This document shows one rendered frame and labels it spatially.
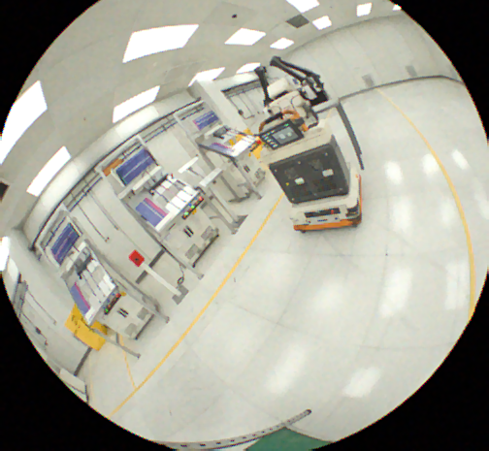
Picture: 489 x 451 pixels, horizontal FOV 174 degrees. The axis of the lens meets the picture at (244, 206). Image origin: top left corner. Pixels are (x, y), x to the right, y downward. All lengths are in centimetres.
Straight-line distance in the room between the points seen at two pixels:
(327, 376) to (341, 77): 848
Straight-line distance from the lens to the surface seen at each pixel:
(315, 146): 117
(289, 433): 80
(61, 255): 254
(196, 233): 238
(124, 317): 247
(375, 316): 109
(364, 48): 842
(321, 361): 109
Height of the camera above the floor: 106
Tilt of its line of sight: 22 degrees down
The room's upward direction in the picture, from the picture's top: 37 degrees counter-clockwise
